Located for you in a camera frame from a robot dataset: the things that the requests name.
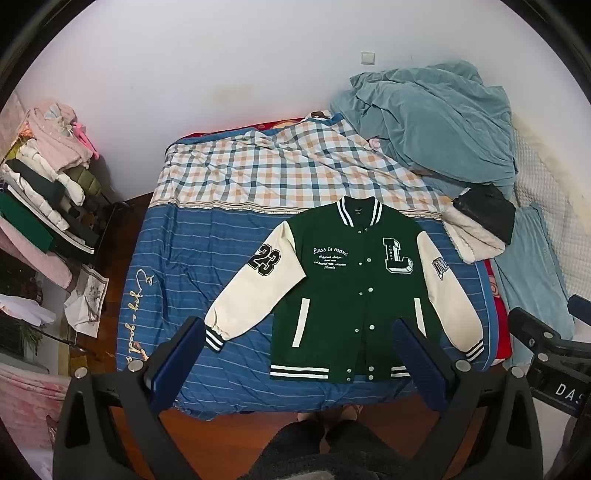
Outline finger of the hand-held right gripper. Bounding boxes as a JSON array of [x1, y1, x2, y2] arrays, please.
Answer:
[[567, 294, 591, 320], [507, 307, 561, 358]]

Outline black clothes rack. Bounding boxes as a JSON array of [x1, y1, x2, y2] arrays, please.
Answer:
[[85, 198, 136, 261]]

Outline person's dark fuzzy pants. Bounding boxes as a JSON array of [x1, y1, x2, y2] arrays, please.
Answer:
[[259, 419, 399, 480]]

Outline black jacket white fleece lining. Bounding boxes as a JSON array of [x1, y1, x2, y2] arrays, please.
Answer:
[[442, 184, 517, 265]]

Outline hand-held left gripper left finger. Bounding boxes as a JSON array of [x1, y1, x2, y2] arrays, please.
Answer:
[[52, 316, 205, 480]]

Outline plaid quilt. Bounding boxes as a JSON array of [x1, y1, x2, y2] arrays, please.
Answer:
[[150, 111, 455, 219]]

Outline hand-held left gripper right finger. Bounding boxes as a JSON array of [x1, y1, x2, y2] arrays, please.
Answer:
[[392, 318, 544, 480]]

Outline pink fluffy cloth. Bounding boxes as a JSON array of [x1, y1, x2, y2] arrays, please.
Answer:
[[0, 364, 71, 446]]

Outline white quilted bed cover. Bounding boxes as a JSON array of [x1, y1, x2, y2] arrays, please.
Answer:
[[510, 111, 591, 298]]

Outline teal cloth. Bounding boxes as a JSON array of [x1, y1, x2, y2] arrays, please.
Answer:
[[491, 203, 576, 366]]

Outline pile of folded clothes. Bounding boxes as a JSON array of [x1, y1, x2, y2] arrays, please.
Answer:
[[0, 102, 116, 289]]

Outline teal fleece blanket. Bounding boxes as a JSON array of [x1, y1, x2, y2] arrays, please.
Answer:
[[329, 60, 518, 200]]

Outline white embroidered cloth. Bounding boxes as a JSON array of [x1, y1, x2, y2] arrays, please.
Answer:
[[63, 264, 110, 337]]

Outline green varsity jacket cream sleeves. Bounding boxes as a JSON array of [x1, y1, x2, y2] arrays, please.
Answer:
[[203, 196, 485, 385]]

